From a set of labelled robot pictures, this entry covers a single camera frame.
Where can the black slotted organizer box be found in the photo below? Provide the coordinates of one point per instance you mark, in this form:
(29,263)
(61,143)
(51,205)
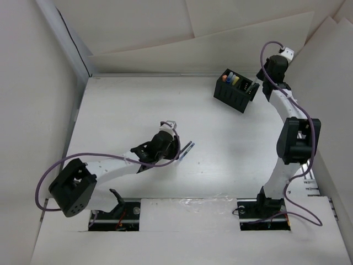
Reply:
(234,96)

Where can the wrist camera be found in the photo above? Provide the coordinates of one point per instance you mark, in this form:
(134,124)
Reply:
(168,126)
(287,53)

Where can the aluminium rail right side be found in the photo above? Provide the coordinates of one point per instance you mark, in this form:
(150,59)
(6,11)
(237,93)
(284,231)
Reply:
(296,146)

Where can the dark cap gel pen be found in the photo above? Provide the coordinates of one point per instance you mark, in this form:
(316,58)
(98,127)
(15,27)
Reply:
(186,146)

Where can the yellow cap highlighter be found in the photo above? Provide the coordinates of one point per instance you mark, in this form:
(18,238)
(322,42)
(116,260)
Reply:
(236,79)

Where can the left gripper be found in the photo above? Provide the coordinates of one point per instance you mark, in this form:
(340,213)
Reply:
(174,149)

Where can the green gel pen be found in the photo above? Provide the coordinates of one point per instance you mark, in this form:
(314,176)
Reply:
(254,85)

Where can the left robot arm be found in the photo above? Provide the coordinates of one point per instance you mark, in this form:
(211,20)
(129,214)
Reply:
(75,188)

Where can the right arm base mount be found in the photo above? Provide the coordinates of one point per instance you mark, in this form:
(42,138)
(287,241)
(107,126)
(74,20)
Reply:
(262,213)

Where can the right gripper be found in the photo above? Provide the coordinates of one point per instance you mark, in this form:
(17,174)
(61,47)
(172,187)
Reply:
(260,75)

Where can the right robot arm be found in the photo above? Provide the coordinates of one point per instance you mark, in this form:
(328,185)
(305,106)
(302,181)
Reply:
(298,138)

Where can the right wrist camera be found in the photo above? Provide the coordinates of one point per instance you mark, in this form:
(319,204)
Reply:
(287,53)

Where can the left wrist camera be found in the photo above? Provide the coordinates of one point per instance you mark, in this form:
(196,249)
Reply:
(168,126)

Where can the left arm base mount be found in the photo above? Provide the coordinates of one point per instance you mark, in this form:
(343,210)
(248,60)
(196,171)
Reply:
(123,217)

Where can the blue cap gel pen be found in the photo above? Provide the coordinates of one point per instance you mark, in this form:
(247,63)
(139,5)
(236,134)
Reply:
(186,151)

